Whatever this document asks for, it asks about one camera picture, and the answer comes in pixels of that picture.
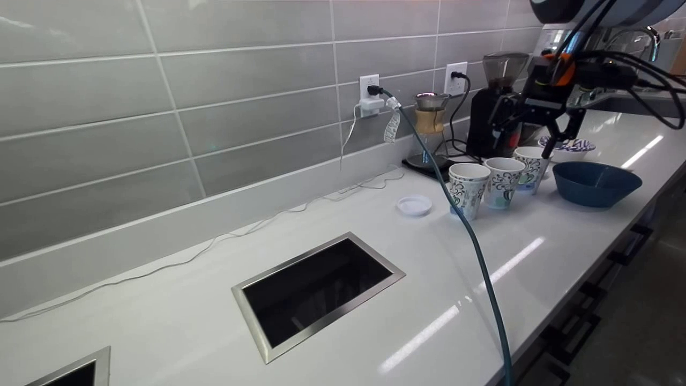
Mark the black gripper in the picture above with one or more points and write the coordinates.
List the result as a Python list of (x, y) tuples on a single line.
[(548, 97)]

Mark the white bowl with blue pattern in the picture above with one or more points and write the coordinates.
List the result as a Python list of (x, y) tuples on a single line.
[(575, 148)]

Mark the dark blue bowl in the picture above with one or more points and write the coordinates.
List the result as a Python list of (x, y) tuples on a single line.
[(597, 186)]

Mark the black coffee grinder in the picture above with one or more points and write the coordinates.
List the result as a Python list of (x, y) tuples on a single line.
[(495, 121)]

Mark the chrome kettle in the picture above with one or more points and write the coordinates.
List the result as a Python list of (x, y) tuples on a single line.
[(654, 44)]

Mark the glass carafe with wooden collar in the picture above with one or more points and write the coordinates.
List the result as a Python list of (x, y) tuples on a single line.
[(430, 121)]

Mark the black coffee scale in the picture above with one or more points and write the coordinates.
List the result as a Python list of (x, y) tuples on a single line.
[(422, 166)]

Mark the white round lid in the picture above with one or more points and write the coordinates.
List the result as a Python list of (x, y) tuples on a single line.
[(414, 207)]

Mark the dark lower cabinet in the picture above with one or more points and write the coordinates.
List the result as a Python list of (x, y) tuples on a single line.
[(572, 336)]

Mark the steel-framed counter opening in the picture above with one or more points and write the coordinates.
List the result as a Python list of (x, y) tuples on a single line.
[(313, 293), (76, 375)]

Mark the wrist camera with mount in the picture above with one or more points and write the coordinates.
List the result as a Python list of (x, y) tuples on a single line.
[(608, 73)]

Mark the white wall outlet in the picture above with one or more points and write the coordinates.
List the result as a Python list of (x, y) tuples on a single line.
[(456, 66), (369, 81)]

